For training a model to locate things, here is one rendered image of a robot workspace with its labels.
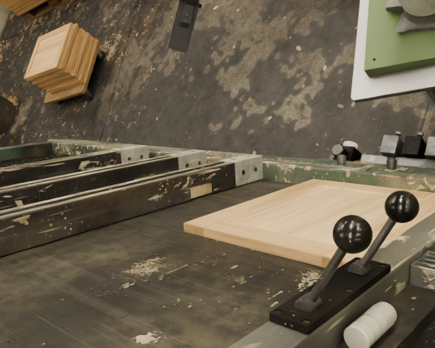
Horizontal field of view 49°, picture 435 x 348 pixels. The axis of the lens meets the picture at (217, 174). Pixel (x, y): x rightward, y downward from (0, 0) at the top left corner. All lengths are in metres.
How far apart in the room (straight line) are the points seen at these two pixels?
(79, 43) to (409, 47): 3.10
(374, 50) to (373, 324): 1.12
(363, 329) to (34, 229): 0.64
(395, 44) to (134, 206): 0.91
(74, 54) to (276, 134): 2.07
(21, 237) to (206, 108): 2.25
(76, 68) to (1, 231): 3.23
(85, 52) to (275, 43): 1.81
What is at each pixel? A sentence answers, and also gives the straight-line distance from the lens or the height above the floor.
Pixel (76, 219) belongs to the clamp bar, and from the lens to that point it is 1.01.
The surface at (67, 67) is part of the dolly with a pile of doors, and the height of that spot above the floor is 0.32.
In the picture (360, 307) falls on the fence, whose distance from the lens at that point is 0.60.
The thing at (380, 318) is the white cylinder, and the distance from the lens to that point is 0.58.
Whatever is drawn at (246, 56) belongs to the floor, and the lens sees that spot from 3.08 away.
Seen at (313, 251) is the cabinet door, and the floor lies 1.30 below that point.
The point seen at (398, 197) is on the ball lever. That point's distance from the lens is 0.57.
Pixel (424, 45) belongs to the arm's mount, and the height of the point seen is 0.78.
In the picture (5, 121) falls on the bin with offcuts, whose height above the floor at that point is 0.06.
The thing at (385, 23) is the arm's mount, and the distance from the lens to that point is 1.60.
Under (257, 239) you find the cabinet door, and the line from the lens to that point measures 0.84.
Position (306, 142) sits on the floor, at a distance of 2.51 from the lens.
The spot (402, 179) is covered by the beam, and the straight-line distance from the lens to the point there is 1.21.
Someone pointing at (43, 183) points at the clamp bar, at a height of 1.41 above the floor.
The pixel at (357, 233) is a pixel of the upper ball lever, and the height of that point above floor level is 1.56.
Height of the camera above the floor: 1.97
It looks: 45 degrees down
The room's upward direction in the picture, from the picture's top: 60 degrees counter-clockwise
